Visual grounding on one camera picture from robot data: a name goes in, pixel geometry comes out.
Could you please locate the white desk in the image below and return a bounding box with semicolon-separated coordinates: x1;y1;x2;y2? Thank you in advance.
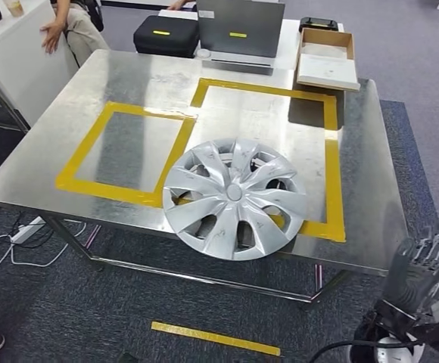
0;0;79;129

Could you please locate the yellow tape double rectangle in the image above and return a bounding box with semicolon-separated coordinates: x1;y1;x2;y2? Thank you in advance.
55;77;346;244

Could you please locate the person's hand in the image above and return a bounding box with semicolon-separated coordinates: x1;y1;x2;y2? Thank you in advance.
39;20;67;55

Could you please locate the white table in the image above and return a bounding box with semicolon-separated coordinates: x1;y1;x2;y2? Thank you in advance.
158;8;344;71

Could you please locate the black handheld controller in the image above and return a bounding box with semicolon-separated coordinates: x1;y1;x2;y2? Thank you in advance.
299;16;339;33

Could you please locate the open cardboard box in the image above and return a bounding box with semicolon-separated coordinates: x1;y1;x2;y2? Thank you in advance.
296;27;361;93

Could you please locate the stainless steel workbench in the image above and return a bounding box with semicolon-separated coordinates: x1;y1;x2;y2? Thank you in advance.
0;48;409;305

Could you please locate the black carry case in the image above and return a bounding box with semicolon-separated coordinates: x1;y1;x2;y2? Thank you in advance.
133;14;201;59

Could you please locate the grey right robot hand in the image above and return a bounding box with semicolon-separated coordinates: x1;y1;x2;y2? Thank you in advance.
384;215;439;317

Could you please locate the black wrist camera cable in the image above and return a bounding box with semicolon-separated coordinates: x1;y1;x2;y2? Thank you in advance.
308;340;421;363

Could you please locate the white power strip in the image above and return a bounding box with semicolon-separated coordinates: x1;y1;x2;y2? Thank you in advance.
11;216;46;245

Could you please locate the plastic drink cup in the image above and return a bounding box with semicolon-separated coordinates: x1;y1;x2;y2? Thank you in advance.
2;0;25;18

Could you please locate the white power cable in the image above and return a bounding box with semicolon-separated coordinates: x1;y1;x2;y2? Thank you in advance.
0;220;88;299

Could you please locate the grey laptop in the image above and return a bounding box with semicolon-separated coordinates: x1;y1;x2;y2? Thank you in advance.
196;0;286;76

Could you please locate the silver wheel hubcap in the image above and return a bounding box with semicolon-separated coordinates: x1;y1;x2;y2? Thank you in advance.
162;138;308;262

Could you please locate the black metal frame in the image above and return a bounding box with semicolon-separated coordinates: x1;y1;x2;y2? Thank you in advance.
0;52;31;134

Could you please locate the flat white box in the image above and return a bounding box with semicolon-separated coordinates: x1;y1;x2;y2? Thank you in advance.
298;53;361;93

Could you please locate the long yellow tape strip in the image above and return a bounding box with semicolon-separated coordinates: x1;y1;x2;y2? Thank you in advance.
150;321;282;358

